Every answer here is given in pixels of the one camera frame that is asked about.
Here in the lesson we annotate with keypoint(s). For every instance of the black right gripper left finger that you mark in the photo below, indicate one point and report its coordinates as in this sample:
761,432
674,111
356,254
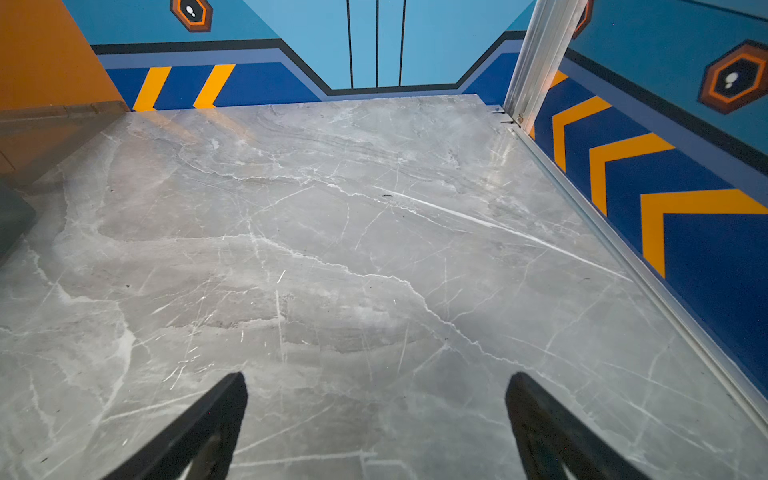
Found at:
200,443

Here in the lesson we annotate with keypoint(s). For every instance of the aluminium right table edge rail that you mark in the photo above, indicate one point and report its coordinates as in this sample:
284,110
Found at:
726,371

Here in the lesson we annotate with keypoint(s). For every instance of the aluminium right corner post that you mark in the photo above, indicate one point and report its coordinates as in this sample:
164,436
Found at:
550,30

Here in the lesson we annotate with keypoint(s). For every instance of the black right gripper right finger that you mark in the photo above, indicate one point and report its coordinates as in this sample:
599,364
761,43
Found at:
553,443

